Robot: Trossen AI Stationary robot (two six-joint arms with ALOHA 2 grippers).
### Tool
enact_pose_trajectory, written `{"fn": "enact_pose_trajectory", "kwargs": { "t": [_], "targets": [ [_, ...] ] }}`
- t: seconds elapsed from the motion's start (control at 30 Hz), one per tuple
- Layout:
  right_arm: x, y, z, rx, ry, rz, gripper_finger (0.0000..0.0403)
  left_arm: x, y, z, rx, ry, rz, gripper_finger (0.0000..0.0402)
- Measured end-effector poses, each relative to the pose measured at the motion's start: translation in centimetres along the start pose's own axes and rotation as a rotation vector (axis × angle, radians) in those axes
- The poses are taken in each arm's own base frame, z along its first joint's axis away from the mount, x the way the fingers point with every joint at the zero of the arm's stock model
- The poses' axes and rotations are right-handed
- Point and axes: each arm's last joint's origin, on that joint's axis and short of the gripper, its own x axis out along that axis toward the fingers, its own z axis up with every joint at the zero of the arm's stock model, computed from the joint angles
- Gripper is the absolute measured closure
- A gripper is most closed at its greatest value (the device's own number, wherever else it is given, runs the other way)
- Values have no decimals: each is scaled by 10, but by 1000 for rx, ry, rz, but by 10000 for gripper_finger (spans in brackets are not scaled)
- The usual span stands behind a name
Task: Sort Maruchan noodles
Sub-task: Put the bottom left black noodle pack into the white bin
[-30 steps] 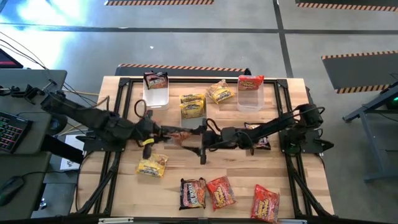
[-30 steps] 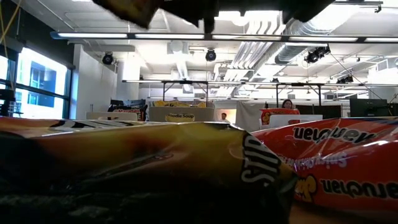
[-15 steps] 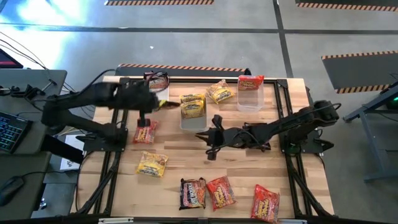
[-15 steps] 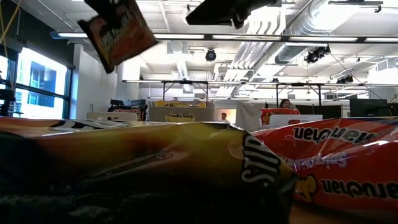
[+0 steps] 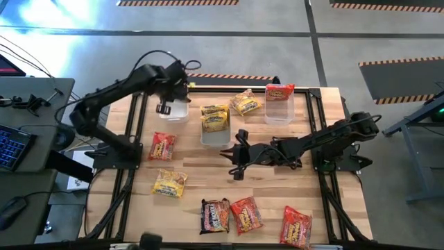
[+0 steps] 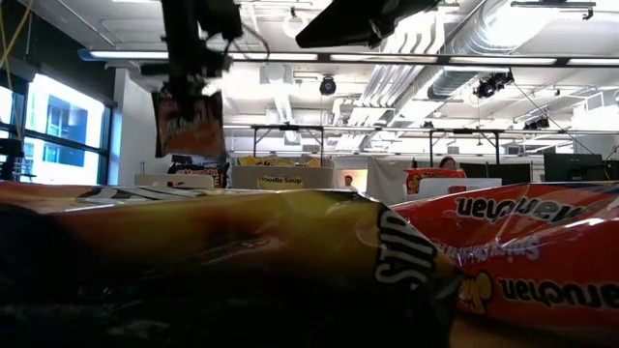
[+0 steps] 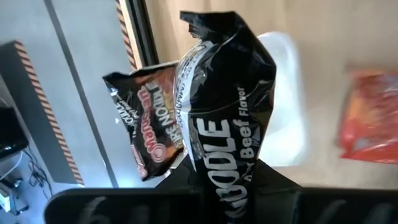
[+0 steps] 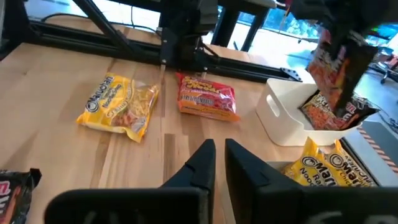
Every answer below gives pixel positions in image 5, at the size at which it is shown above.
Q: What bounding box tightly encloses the white plastic bin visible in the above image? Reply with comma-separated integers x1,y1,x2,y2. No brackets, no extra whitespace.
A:
158,100,190,124

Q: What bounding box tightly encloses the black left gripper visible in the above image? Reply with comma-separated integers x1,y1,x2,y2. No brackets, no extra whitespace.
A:
155,79,191,116

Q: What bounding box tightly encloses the backlit black keyboard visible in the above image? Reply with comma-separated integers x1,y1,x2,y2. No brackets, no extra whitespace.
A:
0,124,38,172

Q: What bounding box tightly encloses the dark monitor screen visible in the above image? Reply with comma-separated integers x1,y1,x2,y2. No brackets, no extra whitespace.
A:
0,54,27,77

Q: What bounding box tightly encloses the black hazard-striped floor mat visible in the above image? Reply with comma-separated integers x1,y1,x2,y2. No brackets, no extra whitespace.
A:
358,56,444,106
116,0,240,7
329,0,444,14
128,71,281,87

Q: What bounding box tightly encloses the clear plastic bin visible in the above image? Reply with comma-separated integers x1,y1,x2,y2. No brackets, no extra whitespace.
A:
264,83,296,126

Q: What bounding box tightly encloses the black floor cable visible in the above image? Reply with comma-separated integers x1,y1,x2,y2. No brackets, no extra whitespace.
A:
0,34,53,79

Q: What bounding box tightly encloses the black T-handle tool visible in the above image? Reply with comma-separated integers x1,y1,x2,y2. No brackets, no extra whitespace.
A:
44,88,65,103

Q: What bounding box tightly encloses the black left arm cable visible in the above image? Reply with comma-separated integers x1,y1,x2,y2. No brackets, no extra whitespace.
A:
130,49,203,79

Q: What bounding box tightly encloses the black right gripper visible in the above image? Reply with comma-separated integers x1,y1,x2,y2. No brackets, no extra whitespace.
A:
220,130,271,181

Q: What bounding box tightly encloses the black Fire Noodle pack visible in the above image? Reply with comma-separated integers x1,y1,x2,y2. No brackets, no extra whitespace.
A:
200,197,232,235

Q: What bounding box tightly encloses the black flat bar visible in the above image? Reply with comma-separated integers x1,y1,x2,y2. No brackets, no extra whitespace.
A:
44,149,94,184

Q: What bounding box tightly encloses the black computer mouse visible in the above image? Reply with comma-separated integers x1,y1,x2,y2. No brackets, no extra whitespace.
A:
0,196,28,231

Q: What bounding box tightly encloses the white printed paper sheet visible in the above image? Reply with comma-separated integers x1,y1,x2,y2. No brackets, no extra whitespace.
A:
66,149,95,191

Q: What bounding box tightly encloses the grey plastic bin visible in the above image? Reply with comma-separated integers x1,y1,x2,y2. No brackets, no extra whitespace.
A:
200,103,232,149

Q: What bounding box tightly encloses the round black object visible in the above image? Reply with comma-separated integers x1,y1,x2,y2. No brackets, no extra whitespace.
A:
53,124,76,152

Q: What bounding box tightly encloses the black device with green light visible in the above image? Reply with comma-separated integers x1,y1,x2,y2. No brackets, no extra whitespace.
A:
429,106,444,123

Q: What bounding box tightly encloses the small black device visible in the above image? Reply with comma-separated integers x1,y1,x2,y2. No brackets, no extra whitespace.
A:
0,96,24,108

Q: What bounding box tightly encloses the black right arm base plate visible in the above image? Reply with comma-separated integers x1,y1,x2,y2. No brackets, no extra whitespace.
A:
311,144,374,173

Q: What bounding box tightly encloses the red Maruchan ramen pack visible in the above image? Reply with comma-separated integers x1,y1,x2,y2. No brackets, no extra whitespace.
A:
230,196,264,236
265,83,296,101
148,131,177,162
279,205,313,250

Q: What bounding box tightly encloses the black clamp mount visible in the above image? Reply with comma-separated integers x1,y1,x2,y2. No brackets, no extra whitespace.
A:
26,93,52,117

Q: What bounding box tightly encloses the grey side desk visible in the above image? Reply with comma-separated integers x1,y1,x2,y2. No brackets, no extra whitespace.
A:
0,76,76,246

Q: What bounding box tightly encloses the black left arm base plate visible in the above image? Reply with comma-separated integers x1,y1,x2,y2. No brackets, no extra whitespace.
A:
85,144,144,170

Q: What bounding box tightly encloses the grey-blue metal cart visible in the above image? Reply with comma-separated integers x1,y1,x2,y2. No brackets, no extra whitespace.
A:
381,90,444,204

